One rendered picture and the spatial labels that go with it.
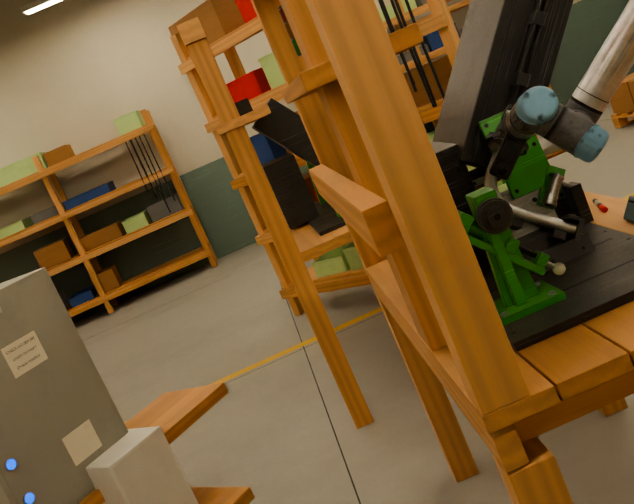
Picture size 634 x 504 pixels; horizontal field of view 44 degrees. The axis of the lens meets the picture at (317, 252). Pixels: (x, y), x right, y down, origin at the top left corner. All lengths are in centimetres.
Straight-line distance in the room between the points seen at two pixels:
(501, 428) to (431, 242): 35
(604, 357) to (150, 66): 973
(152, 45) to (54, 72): 132
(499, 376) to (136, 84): 972
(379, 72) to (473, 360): 50
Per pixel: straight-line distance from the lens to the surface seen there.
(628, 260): 182
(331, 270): 573
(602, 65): 177
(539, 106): 162
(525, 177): 198
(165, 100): 1080
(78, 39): 1099
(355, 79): 126
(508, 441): 143
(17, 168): 1054
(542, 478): 147
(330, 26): 126
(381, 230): 137
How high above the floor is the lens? 148
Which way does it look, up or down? 10 degrees down
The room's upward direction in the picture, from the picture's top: 24 degrees counter-clockwise
